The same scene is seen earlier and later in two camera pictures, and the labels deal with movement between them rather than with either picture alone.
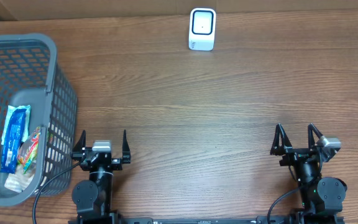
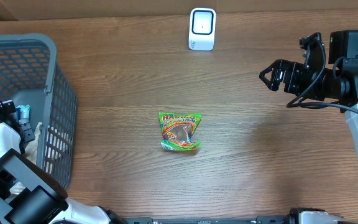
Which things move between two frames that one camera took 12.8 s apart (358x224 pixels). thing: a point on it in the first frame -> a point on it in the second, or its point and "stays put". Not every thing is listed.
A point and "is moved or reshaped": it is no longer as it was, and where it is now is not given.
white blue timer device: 202,29 stays put
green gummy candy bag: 28,151 -> 177,130
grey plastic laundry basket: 26,69 stays put
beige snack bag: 18,183 is moved or reshaped
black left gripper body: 117,165 -> 28,134
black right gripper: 294,154 -> 292,68
